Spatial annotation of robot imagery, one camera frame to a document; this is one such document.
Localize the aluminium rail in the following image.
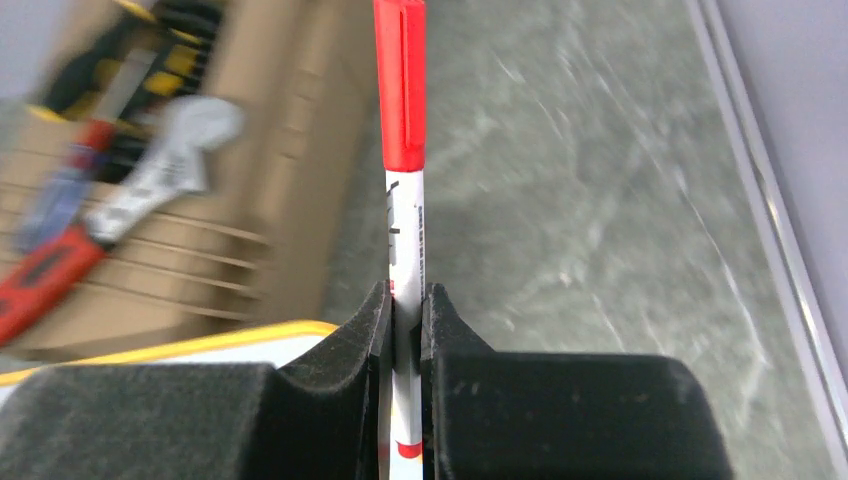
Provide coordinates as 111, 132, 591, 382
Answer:
686, 1, 847, 474

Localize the yellow framed whiteboard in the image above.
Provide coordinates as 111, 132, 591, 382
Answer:
0, 319, 340, 392

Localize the red marker cap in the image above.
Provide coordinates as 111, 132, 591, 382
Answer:
373, 1, 427, 172

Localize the blue handled screwdriver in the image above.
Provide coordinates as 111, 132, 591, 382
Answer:
14, 120, 115, 254

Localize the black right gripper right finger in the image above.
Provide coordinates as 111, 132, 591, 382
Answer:
421, 283, 734, 479

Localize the yellow black screwdriver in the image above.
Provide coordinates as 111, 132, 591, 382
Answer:
29, 1, 224, 121

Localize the tan plastic tool case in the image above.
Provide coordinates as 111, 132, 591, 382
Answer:
2, 1, 376, 361

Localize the red handled adjustable wrench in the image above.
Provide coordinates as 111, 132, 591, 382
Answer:
1, 95, 246, 344

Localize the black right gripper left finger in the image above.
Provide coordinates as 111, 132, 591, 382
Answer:
1, 282, 392, 479

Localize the white red whiteboard marker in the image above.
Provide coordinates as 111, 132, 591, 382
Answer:
386, 171, 425, 479

